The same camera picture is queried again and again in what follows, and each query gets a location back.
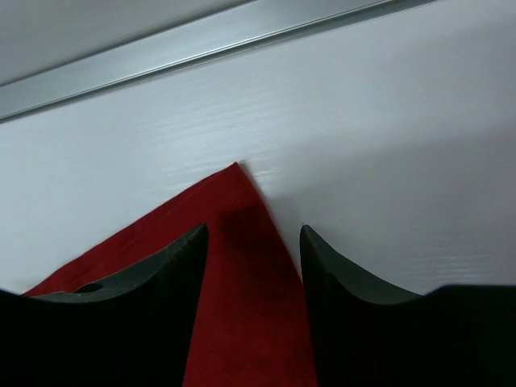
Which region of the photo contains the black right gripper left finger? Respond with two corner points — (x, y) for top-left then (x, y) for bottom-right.
(1, 224), (209, 386)

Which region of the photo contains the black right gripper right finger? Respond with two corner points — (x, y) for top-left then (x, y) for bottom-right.
(300, 225), (515, 386)

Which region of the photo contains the dark red t shirt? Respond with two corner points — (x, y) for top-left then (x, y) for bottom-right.
(30, 164), (316, 386)

